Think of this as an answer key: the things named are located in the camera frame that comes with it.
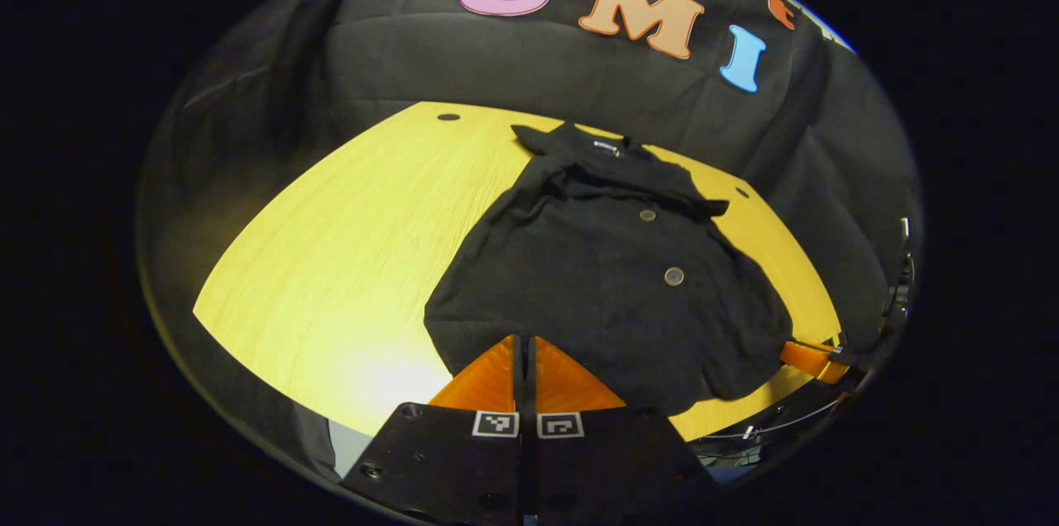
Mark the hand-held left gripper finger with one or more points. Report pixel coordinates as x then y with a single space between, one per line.
517 385
530 385

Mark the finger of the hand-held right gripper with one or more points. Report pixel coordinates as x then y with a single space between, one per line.
811 359

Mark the black backdrop cloth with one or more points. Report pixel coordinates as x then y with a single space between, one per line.
414 54

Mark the black button shirt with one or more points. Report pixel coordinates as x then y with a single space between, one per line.
596 286

